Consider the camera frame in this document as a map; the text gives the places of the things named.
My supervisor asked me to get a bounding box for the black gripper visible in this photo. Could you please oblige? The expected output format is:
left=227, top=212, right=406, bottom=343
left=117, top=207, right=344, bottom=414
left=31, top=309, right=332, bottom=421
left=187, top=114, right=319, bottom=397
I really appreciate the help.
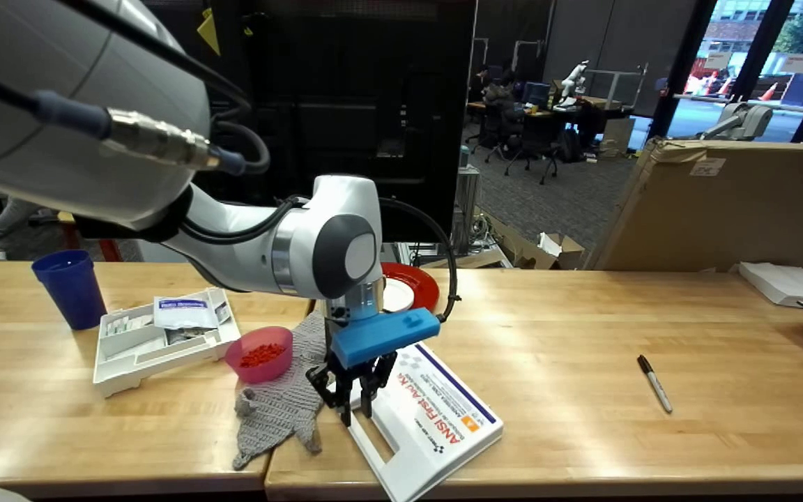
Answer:
left=303, top=348, right=400, bottom=432

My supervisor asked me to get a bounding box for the small open cardboard box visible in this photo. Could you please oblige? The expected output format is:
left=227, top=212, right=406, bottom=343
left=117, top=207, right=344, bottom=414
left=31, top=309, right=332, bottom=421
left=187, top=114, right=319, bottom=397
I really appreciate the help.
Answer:
left=487, top=219, right=580, bottom=274

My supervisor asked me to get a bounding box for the gray knitted cloth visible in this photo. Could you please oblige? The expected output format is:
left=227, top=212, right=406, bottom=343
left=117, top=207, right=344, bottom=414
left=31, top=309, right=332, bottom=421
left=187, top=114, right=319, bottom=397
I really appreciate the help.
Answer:
left=231, top=309, right=340, bottom=472

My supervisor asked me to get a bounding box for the pink plastic bowl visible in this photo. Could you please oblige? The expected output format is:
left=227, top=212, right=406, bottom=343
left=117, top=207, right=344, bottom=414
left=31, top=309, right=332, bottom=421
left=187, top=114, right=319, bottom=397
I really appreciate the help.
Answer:
left=223, top=325, right=298, bottom=389

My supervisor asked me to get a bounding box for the small white dish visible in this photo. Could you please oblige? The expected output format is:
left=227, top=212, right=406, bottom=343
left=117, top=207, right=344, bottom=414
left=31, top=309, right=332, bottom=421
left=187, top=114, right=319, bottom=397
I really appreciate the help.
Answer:
left=382, top=276, right=417, bottom=315

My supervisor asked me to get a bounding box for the red round plate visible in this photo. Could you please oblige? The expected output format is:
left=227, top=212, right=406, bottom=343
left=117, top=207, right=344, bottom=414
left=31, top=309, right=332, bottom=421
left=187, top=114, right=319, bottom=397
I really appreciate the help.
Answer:
left=378, top=259, right=443, bottom=315

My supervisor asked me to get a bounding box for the white packet with blue label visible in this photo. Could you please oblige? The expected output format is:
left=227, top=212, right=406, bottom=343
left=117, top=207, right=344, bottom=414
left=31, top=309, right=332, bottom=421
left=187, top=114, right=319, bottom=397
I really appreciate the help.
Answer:
left=149, top=294, right=219, bottom=334

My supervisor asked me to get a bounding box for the white first aid kit base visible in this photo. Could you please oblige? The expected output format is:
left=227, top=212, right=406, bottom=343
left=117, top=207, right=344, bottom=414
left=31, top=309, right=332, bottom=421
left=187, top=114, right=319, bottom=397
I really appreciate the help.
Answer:
left=91, top=286, right=241, bottom=403

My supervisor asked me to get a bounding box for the large black screen panel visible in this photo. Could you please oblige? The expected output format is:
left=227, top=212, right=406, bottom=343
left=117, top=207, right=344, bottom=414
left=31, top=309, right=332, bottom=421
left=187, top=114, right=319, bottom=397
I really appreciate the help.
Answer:
left=139, top=0, right=480, bottom=247

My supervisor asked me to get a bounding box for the black marker pen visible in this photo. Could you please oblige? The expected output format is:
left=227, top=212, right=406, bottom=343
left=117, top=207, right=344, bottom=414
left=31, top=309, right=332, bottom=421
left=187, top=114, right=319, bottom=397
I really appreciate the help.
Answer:
left=636, top=351, right=676, bottom=419

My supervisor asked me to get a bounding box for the blue plastic cup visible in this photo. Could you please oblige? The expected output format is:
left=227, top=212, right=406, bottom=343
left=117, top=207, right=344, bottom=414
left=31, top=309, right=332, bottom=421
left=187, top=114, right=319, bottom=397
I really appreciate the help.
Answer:
left=31, top=247, right=107, bottom=334

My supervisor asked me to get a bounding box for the black office chair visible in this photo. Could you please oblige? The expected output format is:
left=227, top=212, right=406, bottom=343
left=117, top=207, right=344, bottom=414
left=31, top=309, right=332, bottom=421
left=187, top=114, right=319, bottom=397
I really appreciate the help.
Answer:
left=506, top=97, right=565, bottom=184

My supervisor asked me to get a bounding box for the yellow triangle sticker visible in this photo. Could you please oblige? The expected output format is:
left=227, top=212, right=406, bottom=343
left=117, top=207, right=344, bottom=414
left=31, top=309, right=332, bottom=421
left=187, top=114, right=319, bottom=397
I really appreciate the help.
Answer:
left=195, top=5, right=224, bottom=60

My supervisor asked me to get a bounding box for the white paper stack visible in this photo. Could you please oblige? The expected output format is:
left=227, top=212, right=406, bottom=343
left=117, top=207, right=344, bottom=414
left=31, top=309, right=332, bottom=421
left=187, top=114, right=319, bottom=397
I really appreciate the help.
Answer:
left=732, top=259, right=803, bottom=309

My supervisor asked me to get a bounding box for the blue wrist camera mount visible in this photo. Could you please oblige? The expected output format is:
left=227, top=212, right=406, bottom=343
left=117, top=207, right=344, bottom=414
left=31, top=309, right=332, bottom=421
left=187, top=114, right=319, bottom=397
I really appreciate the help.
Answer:
left=329, top=308, right=443, bottom=373

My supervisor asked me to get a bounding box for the gray metal post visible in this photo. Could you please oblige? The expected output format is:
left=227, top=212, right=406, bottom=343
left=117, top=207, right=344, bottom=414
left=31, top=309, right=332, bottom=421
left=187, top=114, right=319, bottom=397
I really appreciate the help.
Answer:
left=450, top=142, right=484, bottom=259

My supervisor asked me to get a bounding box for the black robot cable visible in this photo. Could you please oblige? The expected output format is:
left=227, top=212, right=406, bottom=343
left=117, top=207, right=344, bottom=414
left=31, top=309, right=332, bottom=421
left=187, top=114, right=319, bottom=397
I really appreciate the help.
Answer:
left=0, top=54, right=461, bottom=330

